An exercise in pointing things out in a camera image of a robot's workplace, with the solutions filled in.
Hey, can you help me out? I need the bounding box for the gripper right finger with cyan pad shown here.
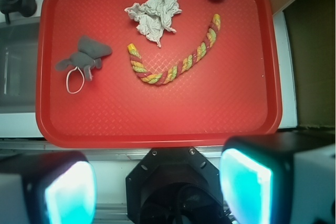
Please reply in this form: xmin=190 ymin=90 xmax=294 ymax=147
xmin=219 ymin=131 xmax=335 ymax=223

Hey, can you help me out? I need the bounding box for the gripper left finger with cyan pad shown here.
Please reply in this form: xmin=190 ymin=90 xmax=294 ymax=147
xmin=1 ymin=151 xmax=97 ymax=223

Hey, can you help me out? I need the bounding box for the gray plush elephant toy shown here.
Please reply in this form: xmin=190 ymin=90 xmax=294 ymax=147
xmin=55 ymin=35 xmax=112 ymax=81

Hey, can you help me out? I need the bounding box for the red plastic tray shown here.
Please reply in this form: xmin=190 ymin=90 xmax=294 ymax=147
xmin=36 ymin=0 xmax=282 ymax=148

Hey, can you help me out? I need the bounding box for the crumpled white cloth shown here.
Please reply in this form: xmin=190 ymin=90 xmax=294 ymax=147
xmin=124 ymin=0 xmax=182 ymax=48

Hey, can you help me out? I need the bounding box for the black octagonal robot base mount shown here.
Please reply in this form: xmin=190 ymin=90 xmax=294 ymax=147
xmin=125 ymin=147 xmax=230 ymax=223

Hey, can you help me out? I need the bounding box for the red yellow green twisted rope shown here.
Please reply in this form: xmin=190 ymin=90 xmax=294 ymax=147
xmin=127 ymin=13 xmax=222 ymax=86

